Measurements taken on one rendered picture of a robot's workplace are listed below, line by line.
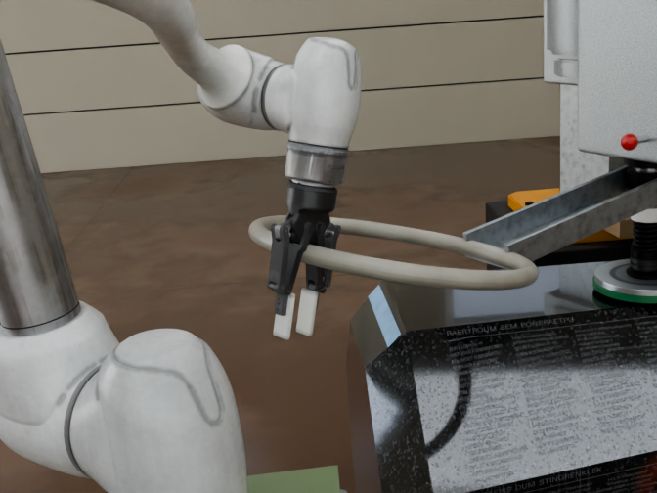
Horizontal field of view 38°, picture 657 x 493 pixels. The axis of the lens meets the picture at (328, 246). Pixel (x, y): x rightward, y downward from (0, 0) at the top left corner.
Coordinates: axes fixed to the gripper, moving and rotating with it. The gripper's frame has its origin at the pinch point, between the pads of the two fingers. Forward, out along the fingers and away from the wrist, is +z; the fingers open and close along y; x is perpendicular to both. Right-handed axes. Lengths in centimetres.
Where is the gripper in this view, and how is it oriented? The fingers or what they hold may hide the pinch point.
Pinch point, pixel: (295, 315)
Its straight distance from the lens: 146.4
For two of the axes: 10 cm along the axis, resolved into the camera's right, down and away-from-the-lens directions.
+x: -7.5, -2.0, 6.3
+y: 6.5, -0.3, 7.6
